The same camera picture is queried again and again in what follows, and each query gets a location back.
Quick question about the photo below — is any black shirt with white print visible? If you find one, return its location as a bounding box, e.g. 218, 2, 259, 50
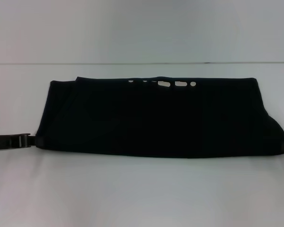
36, 76, 284, 158

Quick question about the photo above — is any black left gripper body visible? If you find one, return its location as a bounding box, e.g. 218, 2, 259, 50
0, 132, 30, 150

